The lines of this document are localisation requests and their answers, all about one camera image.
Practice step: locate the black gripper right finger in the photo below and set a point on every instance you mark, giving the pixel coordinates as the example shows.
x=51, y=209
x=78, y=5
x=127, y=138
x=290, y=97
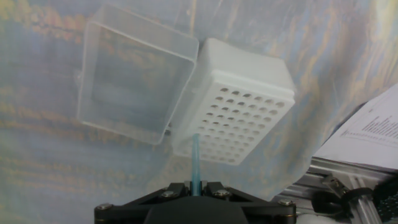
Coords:
x=261, y=208

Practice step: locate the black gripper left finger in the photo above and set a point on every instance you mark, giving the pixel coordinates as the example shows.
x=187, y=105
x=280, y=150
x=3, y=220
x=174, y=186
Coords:
x=136, y=208

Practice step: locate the blue pipette tip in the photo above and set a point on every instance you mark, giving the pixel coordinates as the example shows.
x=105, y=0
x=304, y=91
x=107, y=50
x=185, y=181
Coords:
x=196, y=165

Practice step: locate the white pipette tip holder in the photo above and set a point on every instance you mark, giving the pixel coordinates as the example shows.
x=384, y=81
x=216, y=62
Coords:
x=242, y=65

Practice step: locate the light blue table cloth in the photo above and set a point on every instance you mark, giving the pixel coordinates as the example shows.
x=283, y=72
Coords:
x=46, y=155

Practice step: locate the printed paper sheet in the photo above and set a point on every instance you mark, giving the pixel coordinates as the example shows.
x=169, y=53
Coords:
x=367, y=143

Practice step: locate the clear plastic box lid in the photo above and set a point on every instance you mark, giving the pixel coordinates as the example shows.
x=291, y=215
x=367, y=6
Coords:
x=133, y=84

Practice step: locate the metal camera mount clamp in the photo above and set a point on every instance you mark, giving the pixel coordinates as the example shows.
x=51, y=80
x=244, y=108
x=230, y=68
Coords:
x=339, y=189

